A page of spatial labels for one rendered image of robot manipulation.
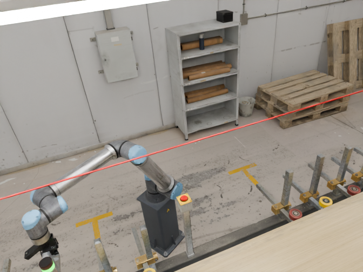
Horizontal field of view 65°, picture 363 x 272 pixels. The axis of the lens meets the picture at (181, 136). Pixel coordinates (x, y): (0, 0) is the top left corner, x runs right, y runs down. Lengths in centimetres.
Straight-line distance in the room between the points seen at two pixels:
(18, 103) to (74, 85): 72
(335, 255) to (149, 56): 317
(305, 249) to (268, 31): 363
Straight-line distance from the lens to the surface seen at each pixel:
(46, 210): 162
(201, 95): 423
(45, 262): 167
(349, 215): 217
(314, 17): 542
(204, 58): 437
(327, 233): 202
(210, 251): 207
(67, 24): 384
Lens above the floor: 240
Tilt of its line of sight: 33 degrees down
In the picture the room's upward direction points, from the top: 6 degrees counter-clockwise
